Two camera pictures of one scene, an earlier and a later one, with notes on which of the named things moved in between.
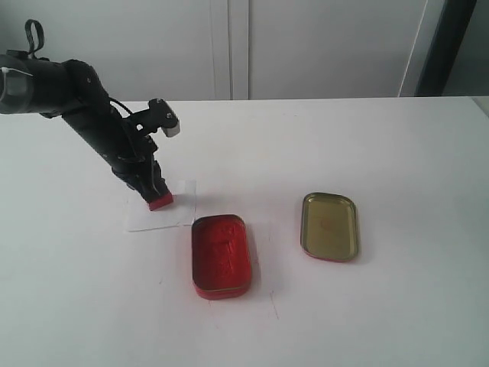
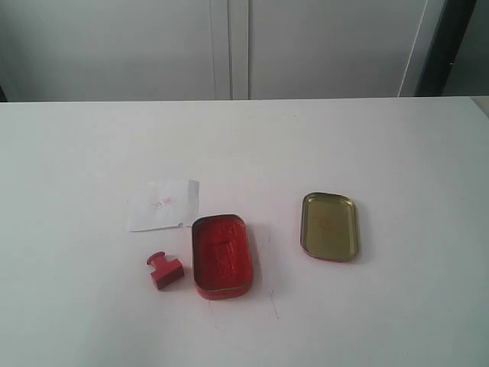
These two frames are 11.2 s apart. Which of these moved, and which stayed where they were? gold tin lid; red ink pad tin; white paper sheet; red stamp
Moved: red stamp
Stayed: red ink pad tin; white paper sheet; gold tin lid
